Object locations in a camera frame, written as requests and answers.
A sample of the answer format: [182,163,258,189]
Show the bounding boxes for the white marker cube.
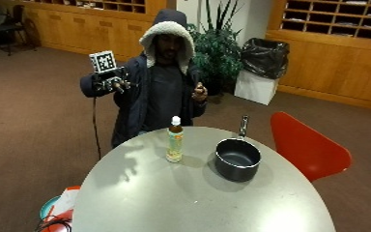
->
[88,50,118,74]

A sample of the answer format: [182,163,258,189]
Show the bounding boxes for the the person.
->
[78,9,208,149]

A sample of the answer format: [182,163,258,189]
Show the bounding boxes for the green potted plant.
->
[186,0,244,97]

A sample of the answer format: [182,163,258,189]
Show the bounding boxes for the white bin with black bag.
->
[233,37,290,106]

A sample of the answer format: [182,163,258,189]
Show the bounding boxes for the tea bottle with white cap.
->
[165,115,185,164]

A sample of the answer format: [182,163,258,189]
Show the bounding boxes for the wooden pigeonhole shelf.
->
[21,0,146,15]
[278,0,371,42]

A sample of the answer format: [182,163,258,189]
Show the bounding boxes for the red chair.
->
[269,111,353,184]
[42,185,82,232]

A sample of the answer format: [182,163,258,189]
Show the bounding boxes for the black chair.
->
[0,4,37,57]

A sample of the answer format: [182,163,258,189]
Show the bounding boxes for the white paper sheet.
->
[53,188,80,218]

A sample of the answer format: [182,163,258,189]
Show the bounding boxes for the teal round stool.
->
[38,194,61,220]

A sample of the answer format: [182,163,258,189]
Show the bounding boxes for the black cable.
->
[92,96,102,161]

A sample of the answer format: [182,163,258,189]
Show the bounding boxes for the dark saucepan with handle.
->
[213,114,262,183]

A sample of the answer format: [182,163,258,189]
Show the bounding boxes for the tangled black cables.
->
[32,215,73,232]

